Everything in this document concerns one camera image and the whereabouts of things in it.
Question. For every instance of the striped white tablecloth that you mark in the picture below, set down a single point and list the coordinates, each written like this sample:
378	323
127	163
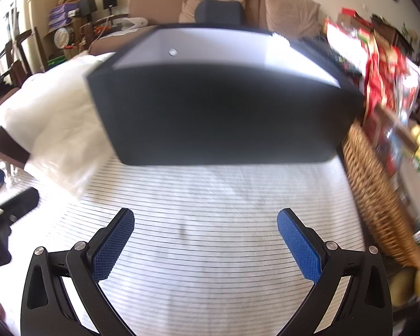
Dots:
203	217

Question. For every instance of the dark wooden desktop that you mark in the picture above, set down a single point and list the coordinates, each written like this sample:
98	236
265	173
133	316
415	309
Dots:
7	147

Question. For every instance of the white plastic package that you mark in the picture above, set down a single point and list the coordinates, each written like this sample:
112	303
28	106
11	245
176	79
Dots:
56	119

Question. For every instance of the large red beige bag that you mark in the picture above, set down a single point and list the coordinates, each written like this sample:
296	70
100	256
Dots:
388	77

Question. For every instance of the stack of purple white boxes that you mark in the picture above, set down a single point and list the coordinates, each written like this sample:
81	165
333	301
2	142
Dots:
63	15

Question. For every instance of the round white tin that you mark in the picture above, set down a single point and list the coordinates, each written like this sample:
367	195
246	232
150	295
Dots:
63	36

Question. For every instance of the brown sofa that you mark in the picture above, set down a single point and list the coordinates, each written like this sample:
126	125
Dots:
147	0

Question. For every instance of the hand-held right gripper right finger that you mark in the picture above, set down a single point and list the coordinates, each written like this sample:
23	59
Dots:
297	248

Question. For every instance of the white massager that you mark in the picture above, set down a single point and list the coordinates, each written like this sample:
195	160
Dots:
134	23

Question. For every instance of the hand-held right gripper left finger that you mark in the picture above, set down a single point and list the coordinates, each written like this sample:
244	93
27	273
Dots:
113	245

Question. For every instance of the green plastic bag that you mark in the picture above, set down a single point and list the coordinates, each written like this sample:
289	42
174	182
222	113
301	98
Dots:
57	61

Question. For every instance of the dark blue lumbar cushion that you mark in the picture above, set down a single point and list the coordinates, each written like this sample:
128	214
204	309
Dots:
220	10

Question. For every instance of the black box white interior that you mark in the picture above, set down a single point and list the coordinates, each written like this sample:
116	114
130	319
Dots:
213	112

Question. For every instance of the red white snack packet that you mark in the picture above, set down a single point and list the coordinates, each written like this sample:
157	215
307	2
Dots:
346	45

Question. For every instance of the dark wooden chair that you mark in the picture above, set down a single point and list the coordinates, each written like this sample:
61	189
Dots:
21	59

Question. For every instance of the wicker basket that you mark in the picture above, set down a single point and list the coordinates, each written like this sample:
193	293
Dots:
374	189

